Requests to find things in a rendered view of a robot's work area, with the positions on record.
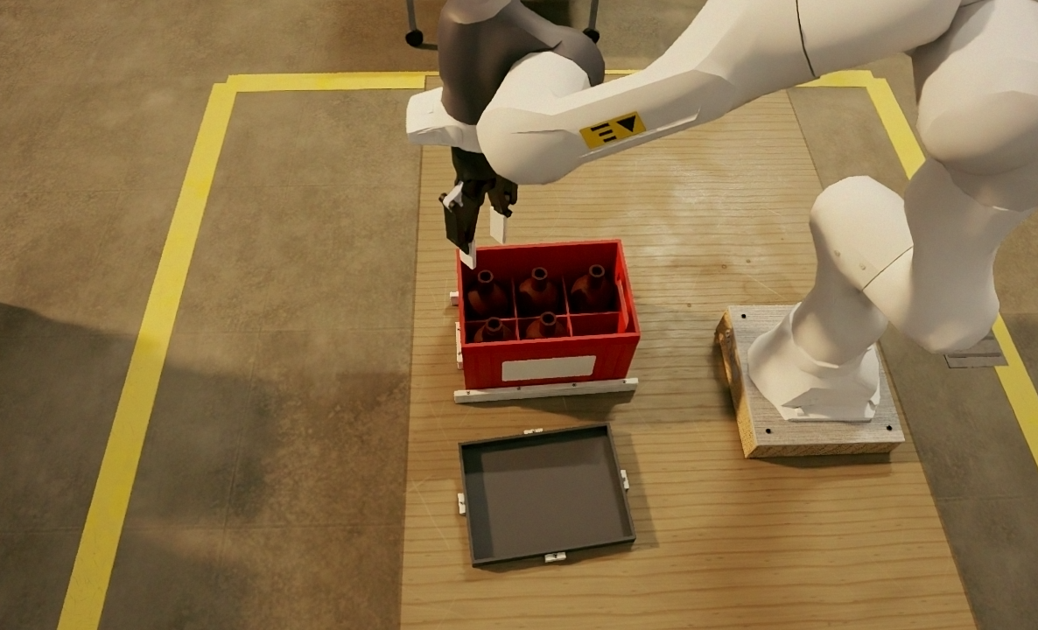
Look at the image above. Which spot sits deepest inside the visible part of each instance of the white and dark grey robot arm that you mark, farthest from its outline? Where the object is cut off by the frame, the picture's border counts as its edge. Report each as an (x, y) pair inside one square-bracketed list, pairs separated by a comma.
[(976, 90)]

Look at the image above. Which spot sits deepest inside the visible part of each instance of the red divided crate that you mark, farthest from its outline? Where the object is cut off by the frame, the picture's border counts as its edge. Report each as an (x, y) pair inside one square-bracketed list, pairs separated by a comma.
[(603, 343)]

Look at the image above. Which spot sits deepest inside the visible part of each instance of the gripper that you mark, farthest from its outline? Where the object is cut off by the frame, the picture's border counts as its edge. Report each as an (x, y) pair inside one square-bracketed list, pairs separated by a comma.
[(475, 177)]

